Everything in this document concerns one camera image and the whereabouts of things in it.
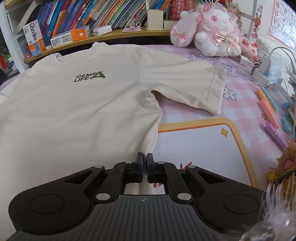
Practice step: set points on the pink white plush rabbit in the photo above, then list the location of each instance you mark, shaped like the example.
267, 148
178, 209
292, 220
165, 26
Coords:
208, 34

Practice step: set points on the upright white orange toothpaste box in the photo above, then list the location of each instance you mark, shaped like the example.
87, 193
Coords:
34, 37

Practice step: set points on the cream T-shirt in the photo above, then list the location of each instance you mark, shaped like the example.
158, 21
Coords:
81, 104

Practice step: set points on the small cream box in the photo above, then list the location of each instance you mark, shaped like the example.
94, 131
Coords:
170, 24

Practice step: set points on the white fuzzy fluff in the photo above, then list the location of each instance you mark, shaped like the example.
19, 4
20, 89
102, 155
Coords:
275, 217

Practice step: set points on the pink checked desk mat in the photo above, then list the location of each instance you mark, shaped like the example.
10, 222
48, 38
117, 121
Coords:
196, 148

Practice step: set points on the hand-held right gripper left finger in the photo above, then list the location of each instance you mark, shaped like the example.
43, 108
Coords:
139, 166

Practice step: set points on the cream pen holder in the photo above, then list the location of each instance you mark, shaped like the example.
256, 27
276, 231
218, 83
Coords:
155, 19

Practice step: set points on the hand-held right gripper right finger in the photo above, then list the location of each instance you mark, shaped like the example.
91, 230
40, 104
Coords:
150, 166

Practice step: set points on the bundle of purple pens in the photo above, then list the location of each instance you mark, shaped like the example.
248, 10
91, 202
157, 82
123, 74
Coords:
275, 134

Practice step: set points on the white charger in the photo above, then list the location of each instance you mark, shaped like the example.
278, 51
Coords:
101, 30

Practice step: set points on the white charging box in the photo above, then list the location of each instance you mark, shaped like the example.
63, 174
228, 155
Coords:
261, 76

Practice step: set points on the brown fuzzy toy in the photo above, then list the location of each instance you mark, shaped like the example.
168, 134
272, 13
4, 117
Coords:
286, 162

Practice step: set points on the lying white orange toothpaste box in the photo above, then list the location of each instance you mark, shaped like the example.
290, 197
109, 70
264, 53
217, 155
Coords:
69, 36

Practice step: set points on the white charger plug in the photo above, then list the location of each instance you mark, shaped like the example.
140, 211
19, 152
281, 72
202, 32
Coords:
244, 60

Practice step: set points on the white and wood bookshelf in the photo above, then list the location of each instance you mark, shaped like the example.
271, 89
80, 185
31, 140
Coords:
115, 37

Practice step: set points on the red reindeer wall sticker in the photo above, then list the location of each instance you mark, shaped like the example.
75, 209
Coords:
255, 24

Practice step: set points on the alphabet wall poster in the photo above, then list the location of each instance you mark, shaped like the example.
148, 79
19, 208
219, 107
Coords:
283, 20

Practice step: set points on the row of colourful books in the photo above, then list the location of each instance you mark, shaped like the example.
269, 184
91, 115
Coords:
92, 11

